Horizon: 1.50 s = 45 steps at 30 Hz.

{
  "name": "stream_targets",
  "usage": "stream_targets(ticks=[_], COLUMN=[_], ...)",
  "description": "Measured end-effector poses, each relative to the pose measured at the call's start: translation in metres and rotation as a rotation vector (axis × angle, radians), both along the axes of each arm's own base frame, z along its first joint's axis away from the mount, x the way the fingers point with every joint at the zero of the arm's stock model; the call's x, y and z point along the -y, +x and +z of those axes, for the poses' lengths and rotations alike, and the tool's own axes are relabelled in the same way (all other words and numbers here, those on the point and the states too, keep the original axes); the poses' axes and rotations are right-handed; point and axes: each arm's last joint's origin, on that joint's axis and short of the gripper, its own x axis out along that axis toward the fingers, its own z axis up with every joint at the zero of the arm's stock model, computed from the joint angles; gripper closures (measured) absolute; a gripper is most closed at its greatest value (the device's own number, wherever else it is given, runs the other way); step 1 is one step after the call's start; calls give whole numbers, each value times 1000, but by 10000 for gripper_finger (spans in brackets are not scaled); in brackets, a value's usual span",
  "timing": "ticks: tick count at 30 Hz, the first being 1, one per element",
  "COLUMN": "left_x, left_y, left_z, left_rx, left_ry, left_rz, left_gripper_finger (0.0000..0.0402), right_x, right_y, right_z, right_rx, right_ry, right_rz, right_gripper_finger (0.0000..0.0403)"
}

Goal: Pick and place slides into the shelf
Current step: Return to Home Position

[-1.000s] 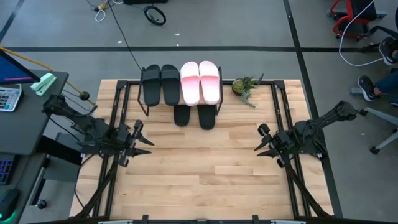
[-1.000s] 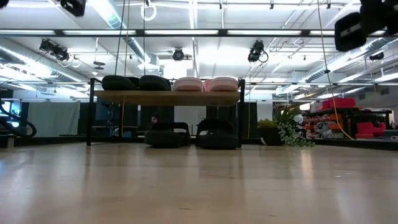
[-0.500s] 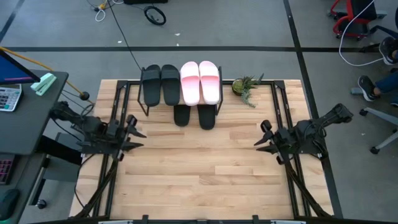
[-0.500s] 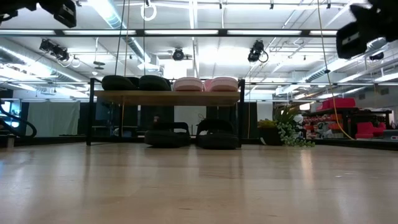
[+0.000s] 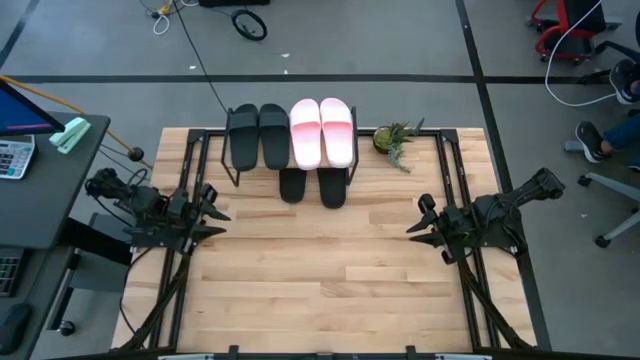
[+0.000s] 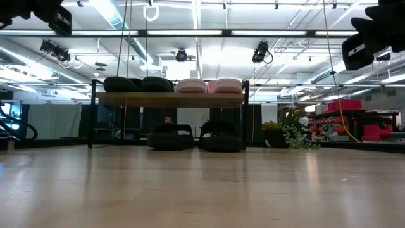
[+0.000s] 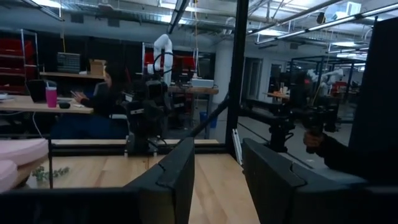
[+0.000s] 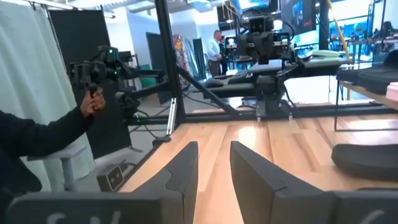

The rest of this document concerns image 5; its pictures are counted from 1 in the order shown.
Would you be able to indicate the black computer mouse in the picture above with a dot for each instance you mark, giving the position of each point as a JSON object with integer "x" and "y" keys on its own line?
{"x": 14, "y": 327}

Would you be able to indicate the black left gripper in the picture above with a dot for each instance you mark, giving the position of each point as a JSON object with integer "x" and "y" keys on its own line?
{"x": 187, "y": 215}

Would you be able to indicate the black chair base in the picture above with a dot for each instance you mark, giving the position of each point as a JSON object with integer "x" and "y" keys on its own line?
{"x": 607, "y": 46}

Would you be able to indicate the computer monitor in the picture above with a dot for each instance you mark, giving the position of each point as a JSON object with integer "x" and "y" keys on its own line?
{"x": 20, "y": 117}

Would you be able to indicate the grey desk calculator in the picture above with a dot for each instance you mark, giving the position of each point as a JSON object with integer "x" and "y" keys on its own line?
{"x": 15, "y": 157}

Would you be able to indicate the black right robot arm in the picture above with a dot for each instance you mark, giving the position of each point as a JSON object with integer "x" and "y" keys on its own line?
{"x": 505, "y": 205}

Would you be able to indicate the mint green stapler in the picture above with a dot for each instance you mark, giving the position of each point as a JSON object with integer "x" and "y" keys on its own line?
{"x": 70, "y": 135}

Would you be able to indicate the black aluminium table frame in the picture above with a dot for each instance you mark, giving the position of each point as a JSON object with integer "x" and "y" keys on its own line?
{"x": 192, "y": 150}

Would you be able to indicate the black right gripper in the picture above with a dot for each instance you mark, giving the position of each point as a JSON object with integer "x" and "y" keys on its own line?
{"x": 455, "y": 225}

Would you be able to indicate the yellow power plug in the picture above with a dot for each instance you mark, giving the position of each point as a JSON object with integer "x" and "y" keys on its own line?
{"x": 164, "y": 9}

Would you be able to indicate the black desk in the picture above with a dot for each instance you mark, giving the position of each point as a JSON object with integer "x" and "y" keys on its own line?
{"x": 50, "y": 200}

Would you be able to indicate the pink slide sandal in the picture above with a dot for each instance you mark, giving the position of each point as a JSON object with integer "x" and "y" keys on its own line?
{"x": 305, "y": 135}
{"x": 336, "y": 132}

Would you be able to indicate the black slide sandal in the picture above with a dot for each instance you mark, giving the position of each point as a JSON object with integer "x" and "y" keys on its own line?
{"x": 332, "y": 189}
{"x": 274, "y": 137}
{"x": 244, "y": 140}
{"x": 293, "y": 186}

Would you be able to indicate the grey office chair base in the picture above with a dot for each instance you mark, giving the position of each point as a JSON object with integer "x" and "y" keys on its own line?
{"x": 615, "y": 184}

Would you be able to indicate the black keyboard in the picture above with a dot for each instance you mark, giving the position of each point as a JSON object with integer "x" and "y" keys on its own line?
{"x": 7, "y": 270}

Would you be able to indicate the wooden shelf with black legs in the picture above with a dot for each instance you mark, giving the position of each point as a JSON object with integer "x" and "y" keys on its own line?
{"x": 355, "y": 145}

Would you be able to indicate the person's leg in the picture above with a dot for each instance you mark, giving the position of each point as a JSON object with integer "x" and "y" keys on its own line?
{"x": 622, "y": 134}

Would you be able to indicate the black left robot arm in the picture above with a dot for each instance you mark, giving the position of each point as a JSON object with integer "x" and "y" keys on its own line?
{"x": 135, "y": 200}

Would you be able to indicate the black desk caster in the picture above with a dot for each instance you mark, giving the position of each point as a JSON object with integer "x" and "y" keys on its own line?
{"x": 66, "y": 328}

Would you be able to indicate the red and black chair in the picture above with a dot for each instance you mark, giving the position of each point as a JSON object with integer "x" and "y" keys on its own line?
{"x": 565, "y": 35}

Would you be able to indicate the small potted green plant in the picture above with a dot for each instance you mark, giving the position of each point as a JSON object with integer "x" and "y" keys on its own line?
{"x": 395, "y": 142}

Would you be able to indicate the person's black shoe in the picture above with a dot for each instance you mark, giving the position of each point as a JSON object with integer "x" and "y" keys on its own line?
{"x": 591, "y": 142}
{"x": 625, "y": 80}

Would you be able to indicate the black round knob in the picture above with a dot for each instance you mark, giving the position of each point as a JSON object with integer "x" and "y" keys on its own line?
{"x": 135, "y": 154}

